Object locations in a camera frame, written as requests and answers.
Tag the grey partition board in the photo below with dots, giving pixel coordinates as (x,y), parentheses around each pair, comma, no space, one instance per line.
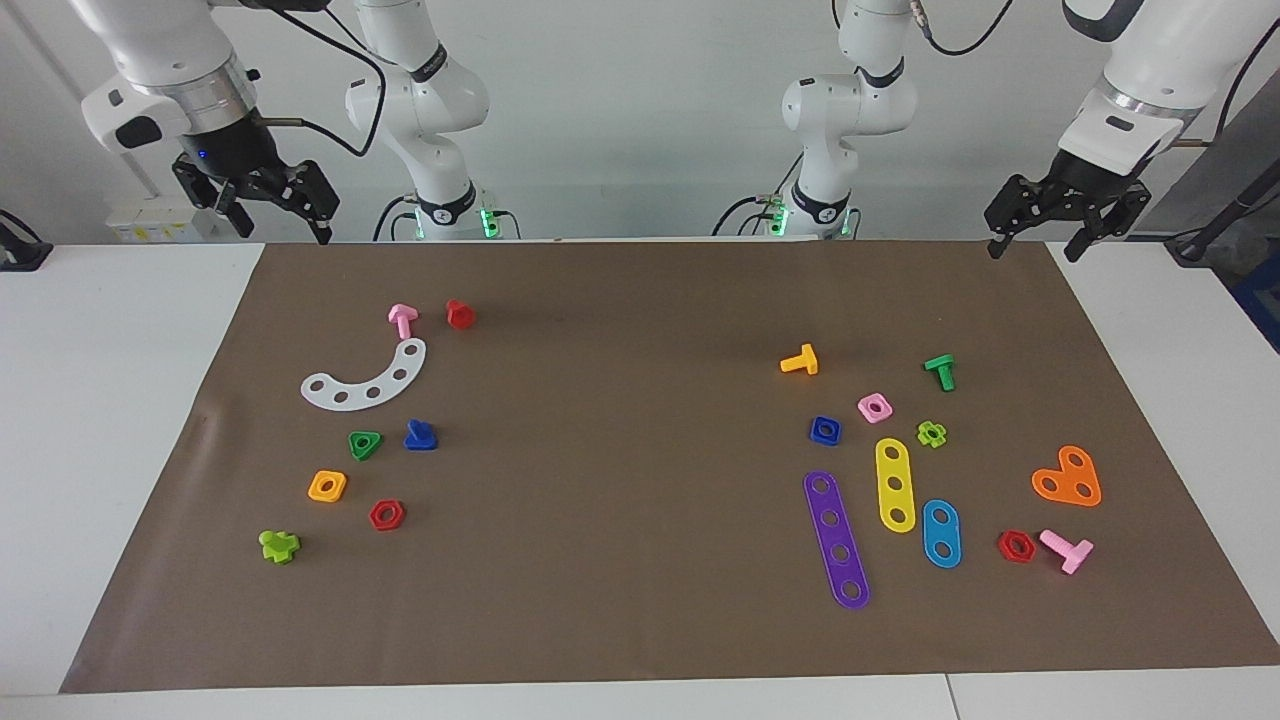
(1180,185)

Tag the yellow three-hole strip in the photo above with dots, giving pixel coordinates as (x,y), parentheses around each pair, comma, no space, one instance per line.
(894,469)

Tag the black clamp mount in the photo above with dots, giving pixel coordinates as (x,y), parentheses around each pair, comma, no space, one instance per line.
(20,250)

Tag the brown table mat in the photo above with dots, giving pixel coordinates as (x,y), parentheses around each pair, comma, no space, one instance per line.
(620,560)

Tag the purple four-hole strip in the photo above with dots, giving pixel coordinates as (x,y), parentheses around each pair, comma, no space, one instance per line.
(837,537)

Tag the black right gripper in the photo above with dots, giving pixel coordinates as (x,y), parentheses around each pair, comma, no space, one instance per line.
(240,150)

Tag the orange plastic screw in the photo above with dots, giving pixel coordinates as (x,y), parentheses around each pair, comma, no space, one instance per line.
(805,362)

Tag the lime green flower nut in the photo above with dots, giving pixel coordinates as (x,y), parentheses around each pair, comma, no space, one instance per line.
(940,440)

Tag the pink plastic screw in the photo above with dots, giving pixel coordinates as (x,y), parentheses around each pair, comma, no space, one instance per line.
(402,320)
(1075,553)

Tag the blue crate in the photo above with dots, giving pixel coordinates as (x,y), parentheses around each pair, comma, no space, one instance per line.
(1262,300)

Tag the black stand pole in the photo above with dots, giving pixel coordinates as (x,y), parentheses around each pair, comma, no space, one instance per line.
(1235,205)

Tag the blue two-hole strip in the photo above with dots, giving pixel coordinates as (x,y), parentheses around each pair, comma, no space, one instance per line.
(941,533)

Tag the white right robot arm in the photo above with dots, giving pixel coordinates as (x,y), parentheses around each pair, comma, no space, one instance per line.
(160,40)

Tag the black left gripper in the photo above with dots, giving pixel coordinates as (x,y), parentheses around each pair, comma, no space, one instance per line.
(1085,182)

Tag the green plastic screw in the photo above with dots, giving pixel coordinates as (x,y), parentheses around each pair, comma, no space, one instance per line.
(940,366)

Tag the orange square nut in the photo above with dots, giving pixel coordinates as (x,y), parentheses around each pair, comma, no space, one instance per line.
(340,480)

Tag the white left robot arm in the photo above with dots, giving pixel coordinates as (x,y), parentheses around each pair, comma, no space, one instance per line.
(1150,70)

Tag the white curved five-hole plate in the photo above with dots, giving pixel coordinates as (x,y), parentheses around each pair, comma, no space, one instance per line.
(387,384)

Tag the red plastic screw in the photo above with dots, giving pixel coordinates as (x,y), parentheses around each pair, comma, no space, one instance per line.
(460,316)

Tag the blue square nut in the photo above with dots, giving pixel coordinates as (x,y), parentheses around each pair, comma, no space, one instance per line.
(813,437)

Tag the red hexagon nut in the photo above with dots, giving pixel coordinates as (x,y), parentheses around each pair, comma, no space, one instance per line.
(1029,553)
(398,522)

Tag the blue plastic screw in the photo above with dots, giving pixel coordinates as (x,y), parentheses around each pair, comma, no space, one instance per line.
(420,438)

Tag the white power strip box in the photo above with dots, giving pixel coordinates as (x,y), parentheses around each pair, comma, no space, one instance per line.
(150,220)

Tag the orange-red three-hole corner plate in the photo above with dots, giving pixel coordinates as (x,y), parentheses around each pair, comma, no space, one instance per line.
(1068,480)

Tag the lime green cross-head screw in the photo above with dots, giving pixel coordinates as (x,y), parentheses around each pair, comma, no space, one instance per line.
(278,548)

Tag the green triangle nut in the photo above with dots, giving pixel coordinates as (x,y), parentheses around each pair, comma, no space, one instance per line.
(375,440)

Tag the pink square nut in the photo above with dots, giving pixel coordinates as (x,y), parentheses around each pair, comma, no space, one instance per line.
(887,413)

